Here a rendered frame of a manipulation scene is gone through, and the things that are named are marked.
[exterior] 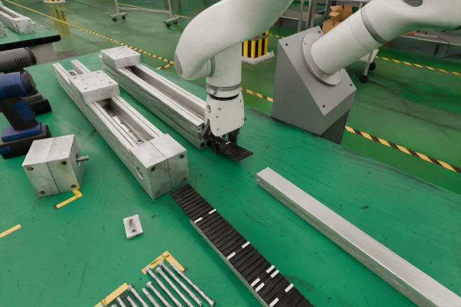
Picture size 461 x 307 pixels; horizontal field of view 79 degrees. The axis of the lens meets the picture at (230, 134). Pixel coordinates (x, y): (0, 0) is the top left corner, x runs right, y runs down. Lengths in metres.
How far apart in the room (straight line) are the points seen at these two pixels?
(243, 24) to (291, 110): 0.47
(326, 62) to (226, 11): 0.47
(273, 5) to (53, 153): 0.56
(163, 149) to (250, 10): 0.35
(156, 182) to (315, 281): 0.37
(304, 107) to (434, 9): 0.38
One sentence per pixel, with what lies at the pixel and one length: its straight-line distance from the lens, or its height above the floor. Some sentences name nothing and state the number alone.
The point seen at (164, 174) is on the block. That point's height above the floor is 0.84.
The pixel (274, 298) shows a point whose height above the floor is 0.81.
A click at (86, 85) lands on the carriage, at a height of 0.90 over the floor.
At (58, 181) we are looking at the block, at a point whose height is 0.81.
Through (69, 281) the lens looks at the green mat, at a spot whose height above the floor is 0.78.
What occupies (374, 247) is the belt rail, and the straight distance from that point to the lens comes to 0.60.
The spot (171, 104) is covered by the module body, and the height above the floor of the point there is 0.86.
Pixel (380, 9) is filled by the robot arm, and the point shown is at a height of 1.13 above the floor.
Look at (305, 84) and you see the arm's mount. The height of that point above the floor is 0.93.
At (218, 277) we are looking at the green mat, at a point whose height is 0.78.
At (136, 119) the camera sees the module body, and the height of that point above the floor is 0.86.
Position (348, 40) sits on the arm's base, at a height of 1.05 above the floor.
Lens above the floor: 1.25
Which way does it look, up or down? 33 degrees down
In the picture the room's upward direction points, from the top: straight up
